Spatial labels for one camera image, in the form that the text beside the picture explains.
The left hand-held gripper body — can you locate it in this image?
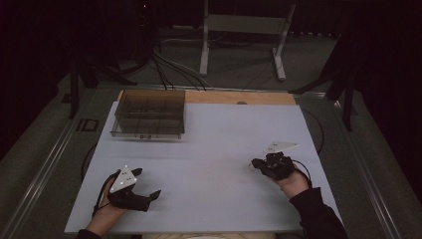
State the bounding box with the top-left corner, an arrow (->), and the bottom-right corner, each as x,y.
107,164 -> 151,213

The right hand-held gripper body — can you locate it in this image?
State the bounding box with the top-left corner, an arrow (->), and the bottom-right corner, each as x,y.
263,140 -> 299,182

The dark translucent compartment box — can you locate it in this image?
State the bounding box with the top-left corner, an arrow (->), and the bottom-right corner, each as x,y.
109,89 -> 186,140

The person's right hand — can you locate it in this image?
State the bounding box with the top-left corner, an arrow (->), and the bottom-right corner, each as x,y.
270,167 -> 311,200

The person's left hand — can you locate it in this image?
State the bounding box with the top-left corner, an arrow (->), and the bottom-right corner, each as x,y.
86,187 -> 128,237

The white table mat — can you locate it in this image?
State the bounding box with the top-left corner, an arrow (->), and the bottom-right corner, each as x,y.
64,101 -> 342,235

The black tripod stand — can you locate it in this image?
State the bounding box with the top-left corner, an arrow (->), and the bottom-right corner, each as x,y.
288,29 -> 357,132
68,56 -> 138,120

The white metal stand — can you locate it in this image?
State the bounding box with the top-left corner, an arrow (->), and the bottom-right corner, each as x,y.
198,0 -> 297,82

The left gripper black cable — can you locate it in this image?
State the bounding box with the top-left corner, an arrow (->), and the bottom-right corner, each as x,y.
92,169 -> 121,218

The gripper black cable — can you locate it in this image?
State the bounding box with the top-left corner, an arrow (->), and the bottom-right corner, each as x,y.
292,159 -> 314,189
92,169 -> 121,218

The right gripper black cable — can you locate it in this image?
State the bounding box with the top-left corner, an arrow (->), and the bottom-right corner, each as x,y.
292,159 -> 314,189

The thin black table cable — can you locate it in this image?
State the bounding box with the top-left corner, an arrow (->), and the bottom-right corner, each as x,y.
81,142 -> 99,183
300,108 -> 325,156

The black rectangular frame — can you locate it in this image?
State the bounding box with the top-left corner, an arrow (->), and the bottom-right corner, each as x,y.
76,118 -> 100,132

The metal rail frame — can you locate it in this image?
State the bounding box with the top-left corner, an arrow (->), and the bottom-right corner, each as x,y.
0,83 -> 404,239

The black floor cable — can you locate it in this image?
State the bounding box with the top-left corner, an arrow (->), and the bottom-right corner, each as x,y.
152,56 -> 177,92

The grey floor cable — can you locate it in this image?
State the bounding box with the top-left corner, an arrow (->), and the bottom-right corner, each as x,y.
152,48 -> 213,91

